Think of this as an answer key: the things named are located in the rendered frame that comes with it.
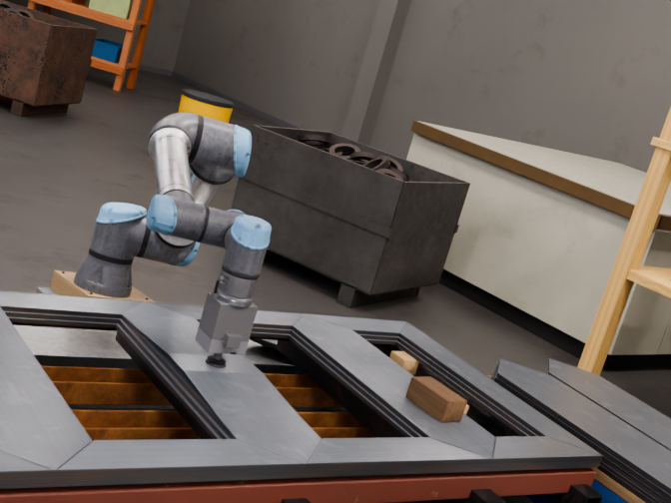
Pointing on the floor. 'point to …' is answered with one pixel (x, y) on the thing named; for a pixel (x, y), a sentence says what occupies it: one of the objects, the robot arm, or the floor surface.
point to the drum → (206, 105)
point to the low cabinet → (549, 241)
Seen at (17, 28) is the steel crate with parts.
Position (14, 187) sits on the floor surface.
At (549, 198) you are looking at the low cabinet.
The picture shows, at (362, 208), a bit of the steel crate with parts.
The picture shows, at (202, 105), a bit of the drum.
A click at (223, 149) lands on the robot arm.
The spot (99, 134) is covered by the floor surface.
